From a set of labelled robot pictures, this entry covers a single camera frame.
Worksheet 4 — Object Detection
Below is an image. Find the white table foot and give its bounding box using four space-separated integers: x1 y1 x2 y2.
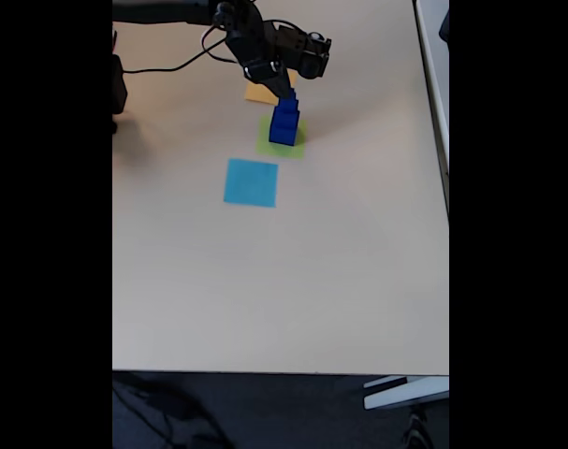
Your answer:
362 374 450 412

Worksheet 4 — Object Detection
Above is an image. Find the large blue cube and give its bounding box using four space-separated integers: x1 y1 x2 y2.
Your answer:
268 120 301 148

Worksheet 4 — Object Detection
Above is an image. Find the black floor cable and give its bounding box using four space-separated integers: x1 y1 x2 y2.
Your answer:
112 377 231 449

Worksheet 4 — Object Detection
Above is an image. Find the green paper square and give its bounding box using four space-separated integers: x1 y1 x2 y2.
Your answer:
255 114 309 161

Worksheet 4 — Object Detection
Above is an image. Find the white neighbouring table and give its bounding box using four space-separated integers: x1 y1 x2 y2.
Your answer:
413 0 450 219

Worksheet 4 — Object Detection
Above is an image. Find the light blue paper square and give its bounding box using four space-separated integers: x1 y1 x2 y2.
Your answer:
223 157 280 210

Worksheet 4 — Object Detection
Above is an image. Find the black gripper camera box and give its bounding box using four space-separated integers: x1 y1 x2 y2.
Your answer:
276 22 333 80

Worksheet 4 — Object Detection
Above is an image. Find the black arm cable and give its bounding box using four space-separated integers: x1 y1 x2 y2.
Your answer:
200 22 240 65

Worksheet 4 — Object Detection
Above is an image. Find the medium blue cube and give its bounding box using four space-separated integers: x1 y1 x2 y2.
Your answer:
272 105 301 131

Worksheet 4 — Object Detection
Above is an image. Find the orange paper square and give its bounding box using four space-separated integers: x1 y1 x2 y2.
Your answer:
243 69 298 105

